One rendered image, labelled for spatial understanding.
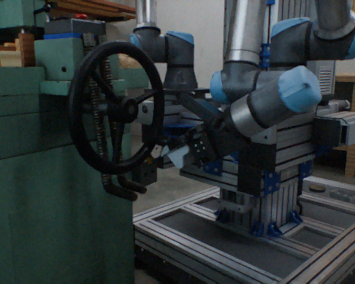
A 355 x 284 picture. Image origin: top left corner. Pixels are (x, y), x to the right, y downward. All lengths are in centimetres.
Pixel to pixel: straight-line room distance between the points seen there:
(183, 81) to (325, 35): 60
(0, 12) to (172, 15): 365
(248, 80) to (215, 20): 357
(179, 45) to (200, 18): 294
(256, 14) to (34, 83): 51
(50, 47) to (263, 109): 49
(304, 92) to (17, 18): 71
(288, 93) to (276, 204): 98
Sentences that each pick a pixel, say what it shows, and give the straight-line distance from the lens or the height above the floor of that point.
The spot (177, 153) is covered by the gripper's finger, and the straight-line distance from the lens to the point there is 77.
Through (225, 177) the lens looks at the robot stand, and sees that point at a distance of 133.
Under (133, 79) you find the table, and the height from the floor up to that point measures 87.
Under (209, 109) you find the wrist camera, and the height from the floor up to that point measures 82.
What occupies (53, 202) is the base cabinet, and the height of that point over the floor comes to 58.
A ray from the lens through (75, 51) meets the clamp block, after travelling 80.
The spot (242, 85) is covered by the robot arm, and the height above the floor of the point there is 86.
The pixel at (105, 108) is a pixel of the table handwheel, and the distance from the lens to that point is 80.
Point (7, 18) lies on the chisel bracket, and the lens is 105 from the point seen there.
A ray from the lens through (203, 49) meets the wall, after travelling 435.
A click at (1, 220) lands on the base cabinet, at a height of 58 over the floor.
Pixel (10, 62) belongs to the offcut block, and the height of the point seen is 91.
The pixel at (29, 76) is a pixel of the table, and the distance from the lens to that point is 85.
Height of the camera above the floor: 89
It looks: 11 degrees down
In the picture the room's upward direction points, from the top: straight up
